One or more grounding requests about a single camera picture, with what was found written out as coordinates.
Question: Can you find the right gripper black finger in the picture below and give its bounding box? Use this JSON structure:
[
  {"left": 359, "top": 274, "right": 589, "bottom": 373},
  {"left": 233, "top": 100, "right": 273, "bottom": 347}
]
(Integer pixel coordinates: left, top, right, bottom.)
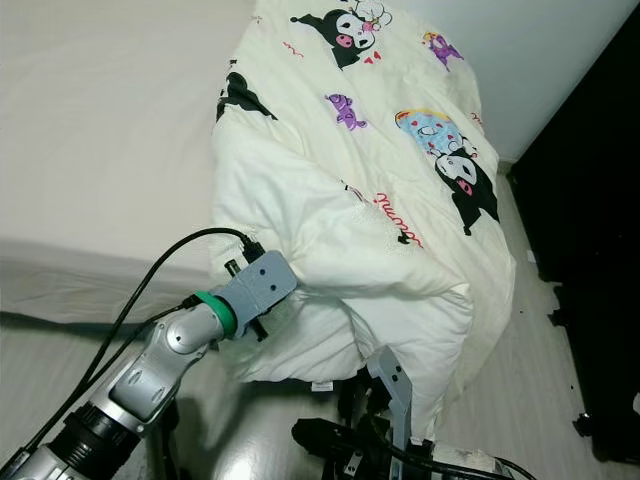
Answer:
[{"left": 292, "top": 418, "right": 346, "bottom": 451}]

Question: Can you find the cream cartoon print blanket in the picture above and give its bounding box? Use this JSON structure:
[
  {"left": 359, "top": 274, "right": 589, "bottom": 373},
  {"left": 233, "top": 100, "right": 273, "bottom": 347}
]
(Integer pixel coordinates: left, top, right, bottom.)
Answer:
[{"left": 210, "top": 0, "right": 516, "bottom": 441}]

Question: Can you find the tall black wardrobe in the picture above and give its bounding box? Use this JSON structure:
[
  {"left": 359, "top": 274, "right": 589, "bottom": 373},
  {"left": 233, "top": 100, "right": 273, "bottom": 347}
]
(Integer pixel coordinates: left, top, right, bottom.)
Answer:
[{"left": 505, "top": 60, "right": 640, "bottom": 466}]

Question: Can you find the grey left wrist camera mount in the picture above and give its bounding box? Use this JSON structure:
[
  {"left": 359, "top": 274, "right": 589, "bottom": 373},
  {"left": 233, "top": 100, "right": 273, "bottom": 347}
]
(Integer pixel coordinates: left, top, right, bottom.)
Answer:
[{"left": 218, "top": 250, "right": 299, "bottom": 336}]

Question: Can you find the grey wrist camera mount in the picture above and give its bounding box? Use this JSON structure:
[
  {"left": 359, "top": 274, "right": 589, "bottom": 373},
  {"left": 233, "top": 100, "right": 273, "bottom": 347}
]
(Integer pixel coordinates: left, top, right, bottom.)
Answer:
[
  {"left": 218, "top": 250, "right": 299, "bottom": 336},
  {"left": 365, "top": 345, "right": 416, "bottom": 461}
]

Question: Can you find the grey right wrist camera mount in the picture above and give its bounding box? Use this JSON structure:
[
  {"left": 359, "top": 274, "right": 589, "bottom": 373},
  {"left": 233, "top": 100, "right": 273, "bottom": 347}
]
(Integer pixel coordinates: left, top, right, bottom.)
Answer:
[{"left": 365, "top": 345, "right": 416, "bottom": 461}]

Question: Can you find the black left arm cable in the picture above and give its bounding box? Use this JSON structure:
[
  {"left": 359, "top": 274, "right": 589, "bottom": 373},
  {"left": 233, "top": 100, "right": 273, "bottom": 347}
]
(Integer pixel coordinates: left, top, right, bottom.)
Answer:
[{"left": 25, "top": 228, "right": 266, "bottom": 461}]

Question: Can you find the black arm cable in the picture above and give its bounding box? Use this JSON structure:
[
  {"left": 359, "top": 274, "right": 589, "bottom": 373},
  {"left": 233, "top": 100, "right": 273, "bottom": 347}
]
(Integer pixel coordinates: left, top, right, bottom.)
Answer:
[
  {"left": 25, "top": 228, "right": 266, "bottom": 461},
  {"left": 360, "top": 440, "right": 541, "bottom": 480}
]

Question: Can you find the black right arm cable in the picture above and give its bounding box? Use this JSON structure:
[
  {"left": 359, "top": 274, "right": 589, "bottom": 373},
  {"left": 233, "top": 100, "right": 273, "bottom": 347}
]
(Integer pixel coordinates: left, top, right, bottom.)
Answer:
[{"left": 360, "top": 440, "right": 541, "bottom": 480}]

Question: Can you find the dark teal bed frame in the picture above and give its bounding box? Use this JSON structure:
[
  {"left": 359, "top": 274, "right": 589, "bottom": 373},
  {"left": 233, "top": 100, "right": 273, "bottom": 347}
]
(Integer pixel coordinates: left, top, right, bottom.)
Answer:
[{"left": 0, "top": 308, "right": 211, "bottom": 351}]

